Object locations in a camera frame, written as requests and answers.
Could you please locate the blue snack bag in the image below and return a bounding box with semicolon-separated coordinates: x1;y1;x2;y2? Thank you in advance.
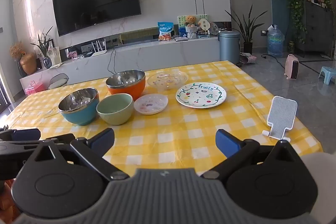
157;22;174;42

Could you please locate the black power cable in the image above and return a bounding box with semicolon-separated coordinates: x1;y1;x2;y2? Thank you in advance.
107;48;118;75

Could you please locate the dark grey sideboard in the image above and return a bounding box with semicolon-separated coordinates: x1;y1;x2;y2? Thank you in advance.
290;0;336;57

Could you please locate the light blue plastic stool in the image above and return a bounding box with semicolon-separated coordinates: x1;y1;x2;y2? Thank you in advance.
318;66;336;86

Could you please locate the brown teddy bear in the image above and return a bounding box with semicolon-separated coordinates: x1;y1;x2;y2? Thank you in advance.
183;14;197;28

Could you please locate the potted snake plant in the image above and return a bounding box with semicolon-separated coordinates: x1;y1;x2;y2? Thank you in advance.
225;5;267;55

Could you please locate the pink storage box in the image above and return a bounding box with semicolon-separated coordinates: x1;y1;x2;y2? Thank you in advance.
24;81;45;96

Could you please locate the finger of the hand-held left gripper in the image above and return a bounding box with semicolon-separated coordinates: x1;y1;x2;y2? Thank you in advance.
0;128;41;141
0;134;76;154

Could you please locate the pink space heater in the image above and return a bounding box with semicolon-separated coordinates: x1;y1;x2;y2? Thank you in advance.
285;54;300;80

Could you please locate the orange steel bowl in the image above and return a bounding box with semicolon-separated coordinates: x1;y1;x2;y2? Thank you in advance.
106;70;146;103

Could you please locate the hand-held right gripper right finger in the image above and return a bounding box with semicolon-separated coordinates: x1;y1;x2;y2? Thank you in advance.
201;129;302;180

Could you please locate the white router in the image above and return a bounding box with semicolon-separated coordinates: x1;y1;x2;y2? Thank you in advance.
90;39;108;57

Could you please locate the white television cabinet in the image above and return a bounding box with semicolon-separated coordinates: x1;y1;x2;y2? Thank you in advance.
19;37;221;88

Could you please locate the patterned fabric bag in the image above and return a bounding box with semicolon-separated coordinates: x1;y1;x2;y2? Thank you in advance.
238;52;257;65

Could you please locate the white fruit-print plate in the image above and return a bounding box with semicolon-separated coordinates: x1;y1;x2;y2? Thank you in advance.
175;81;227;109

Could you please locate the clear glass plate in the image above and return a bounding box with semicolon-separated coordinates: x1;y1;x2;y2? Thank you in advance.
147;69;189;91

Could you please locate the blue water jug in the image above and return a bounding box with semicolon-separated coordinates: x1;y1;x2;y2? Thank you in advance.
267;24;284;58

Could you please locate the green picture board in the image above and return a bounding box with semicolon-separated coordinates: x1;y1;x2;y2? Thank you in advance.
177;14;209;37

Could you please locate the plant in blue vase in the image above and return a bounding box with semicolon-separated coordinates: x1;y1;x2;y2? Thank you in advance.
30;26;55;69

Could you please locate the black wall television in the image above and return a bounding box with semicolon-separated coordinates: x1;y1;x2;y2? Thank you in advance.
51;0;142;37

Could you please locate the white phone stand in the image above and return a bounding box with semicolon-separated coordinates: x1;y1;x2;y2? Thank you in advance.
262;96;298;142

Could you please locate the trailing green pothos plant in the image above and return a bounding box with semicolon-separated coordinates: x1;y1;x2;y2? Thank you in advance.
275;0;309;44

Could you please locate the blue-grey trash can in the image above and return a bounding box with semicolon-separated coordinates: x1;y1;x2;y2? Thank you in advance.
218;30;241;65

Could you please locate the small white patterned plate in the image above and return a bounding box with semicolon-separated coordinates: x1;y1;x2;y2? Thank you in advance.
134;93;169;115

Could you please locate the yellow checked tablecloth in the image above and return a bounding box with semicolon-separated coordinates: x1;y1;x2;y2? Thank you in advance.
5;61;324;180

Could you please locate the green ceramic bowl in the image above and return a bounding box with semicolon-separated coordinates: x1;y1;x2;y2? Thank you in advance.
96;93;134;126

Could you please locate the blue steel bowl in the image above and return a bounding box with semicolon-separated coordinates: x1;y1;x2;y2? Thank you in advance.
58;88;100;126

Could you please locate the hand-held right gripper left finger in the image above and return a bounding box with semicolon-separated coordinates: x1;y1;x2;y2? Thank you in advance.
23;127;130;183

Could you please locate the brown round vase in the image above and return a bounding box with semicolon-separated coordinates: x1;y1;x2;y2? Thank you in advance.
19;52;37;76

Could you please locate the dried flower bunch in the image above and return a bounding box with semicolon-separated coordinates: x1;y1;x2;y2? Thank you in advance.
9;41;27;59

